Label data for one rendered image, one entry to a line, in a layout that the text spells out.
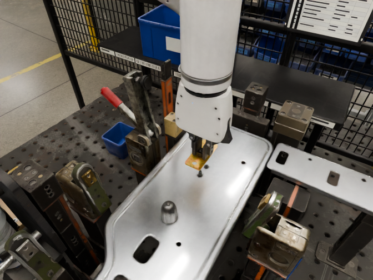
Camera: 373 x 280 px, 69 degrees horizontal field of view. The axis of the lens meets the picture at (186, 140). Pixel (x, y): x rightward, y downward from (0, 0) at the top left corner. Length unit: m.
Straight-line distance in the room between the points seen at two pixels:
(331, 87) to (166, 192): 0.61
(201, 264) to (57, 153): 0.83
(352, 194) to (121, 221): 0.50
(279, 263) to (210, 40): 0.43
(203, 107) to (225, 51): 0.11
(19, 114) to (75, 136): 1.58
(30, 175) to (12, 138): 2.01
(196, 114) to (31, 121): 2.27
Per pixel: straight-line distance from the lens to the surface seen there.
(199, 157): 0.57
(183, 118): 0.50
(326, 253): 0.96
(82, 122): 1.33
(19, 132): 2.59
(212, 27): 0.38
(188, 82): 0.43
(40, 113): 2.72
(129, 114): 0.64
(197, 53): 0.40
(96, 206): 0.60
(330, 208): 1.05
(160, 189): 0.61
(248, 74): 0.94
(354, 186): 0.72
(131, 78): 0.55
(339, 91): 0.95
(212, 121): 0.47
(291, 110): 0.76
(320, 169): 0.72
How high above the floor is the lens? 1.50
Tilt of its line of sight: 44 degrees down
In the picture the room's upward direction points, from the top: straight up
